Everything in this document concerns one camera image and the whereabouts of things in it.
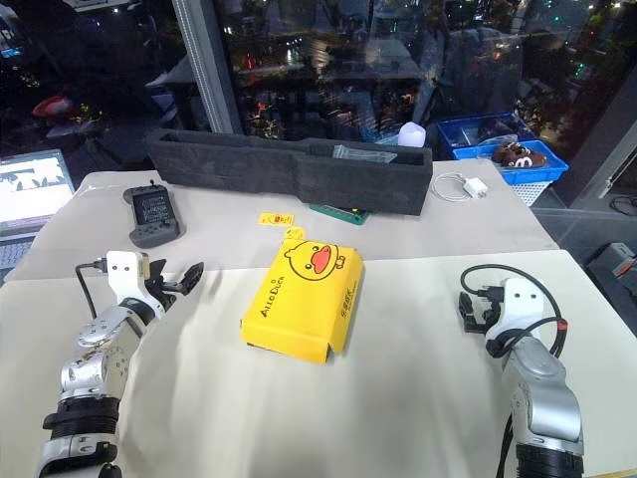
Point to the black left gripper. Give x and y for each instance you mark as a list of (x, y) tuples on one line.
[(166, 290)]

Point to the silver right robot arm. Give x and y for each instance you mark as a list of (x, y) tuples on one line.
[(542, 388)]

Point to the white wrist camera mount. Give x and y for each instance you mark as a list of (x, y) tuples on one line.
[(522, 309), (122, 279)]

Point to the white perforated basket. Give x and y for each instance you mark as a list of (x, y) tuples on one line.
[(532, 191)]

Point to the black foam tray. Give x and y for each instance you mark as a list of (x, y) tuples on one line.
[(278, 174)]

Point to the grey window frame pillar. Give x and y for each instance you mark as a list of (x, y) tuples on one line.
[(206, 65)]

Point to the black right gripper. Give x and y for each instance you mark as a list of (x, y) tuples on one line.
[(479, 326)]

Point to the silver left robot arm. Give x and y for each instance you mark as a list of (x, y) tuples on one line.
[(94, 368)]

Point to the grey laptop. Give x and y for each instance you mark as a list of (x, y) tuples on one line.
[(30, 189)]

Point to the grey handheld controller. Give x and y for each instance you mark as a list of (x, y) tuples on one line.
[(151, 214)]

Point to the green circuit board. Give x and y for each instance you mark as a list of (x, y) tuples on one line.
[(343, 214)]

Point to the blue plastic crate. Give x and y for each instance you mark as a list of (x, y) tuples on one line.
[(450, 134), (545, 172)]

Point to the yellow printed card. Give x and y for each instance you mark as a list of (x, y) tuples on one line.
[(276, 219)]

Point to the clear plastic bag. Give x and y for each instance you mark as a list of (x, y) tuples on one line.
[(363, 152)]

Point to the white translucent dome lamp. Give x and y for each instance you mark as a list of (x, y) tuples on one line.
[(412, 135)]

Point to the white charger adapter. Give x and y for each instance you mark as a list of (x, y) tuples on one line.
[(475, 188)]

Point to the yellow duck box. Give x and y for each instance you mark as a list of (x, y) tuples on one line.
[(298, 309)]

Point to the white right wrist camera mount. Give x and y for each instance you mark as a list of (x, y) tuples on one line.
[(522, 309)]

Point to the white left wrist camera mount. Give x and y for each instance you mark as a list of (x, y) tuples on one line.
[(122, 279)]

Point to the small yellow paper tag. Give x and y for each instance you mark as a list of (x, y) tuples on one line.
[(293, 233)]

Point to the brown plush toy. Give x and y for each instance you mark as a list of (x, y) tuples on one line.
[(520, 154)]

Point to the dark equipment box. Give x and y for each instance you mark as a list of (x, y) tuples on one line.
[(614, 264)]

